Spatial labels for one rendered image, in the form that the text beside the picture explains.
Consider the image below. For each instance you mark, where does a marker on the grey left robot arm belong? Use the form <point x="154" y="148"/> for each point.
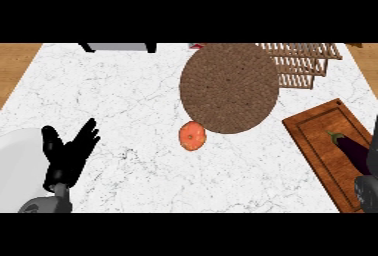
<point x="50" y="204"/>

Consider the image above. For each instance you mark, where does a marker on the purple eggplant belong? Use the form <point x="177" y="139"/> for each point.
<point x="354" y="151"/>

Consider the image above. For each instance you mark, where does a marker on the small red object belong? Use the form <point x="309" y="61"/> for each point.
<point x="196" y="46"/>

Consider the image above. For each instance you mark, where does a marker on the wooden tiered shelf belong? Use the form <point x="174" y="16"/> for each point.
<point x="301" y="63"/>

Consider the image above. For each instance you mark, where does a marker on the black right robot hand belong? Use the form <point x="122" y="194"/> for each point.
<point x="376" y="140"/>

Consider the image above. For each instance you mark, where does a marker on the brown wooden cutting board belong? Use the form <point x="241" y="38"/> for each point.
<point x="320" y="140"/>

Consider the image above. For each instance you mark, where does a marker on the round brown woven placemat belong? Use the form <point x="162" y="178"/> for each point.
<point x="230" y="88"/>

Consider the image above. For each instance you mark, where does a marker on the orange sweet potato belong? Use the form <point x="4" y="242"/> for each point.
<point x="193" y="136"/>

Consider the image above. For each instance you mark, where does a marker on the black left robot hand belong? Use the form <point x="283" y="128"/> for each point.
<point x="69" y="156"/>

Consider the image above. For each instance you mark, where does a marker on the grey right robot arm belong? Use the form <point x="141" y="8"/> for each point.
<point x="368" y="195"/>

